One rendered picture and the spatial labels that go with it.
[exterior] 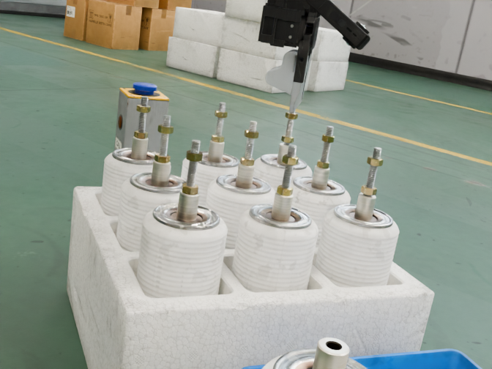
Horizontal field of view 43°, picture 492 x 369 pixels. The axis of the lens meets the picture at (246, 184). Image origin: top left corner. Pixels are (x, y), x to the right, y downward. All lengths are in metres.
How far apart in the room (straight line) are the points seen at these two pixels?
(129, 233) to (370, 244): 0.30
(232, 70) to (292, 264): 2.93
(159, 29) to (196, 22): 0.96
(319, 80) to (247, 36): 0.55
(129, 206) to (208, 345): 0.20
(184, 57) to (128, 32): 0.80
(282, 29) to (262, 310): 0.43
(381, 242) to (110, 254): 0.33
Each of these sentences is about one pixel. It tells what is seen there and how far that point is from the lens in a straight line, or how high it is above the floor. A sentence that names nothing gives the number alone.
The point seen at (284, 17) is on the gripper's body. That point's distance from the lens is 0.94.
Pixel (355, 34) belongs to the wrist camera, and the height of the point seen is 0.47.
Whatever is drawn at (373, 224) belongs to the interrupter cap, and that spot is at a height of 0.25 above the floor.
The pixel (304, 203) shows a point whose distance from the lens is 0.87.
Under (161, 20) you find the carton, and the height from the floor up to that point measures 0.22.
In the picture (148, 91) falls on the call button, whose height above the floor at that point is 0.32.
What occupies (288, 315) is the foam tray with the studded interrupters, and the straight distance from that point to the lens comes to 0.72.
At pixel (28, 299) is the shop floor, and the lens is 1.05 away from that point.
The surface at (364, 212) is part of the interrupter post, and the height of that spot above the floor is 0.26.
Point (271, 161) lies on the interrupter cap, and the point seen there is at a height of 0.25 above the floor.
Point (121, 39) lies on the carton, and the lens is 4.54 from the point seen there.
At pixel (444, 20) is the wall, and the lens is 6.19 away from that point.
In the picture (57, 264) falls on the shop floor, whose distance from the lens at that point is 1.16.
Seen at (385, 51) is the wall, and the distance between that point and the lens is 6.40.
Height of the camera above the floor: 0.50
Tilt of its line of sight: 17 degrees down
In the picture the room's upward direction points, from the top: 9 degrees clockwise
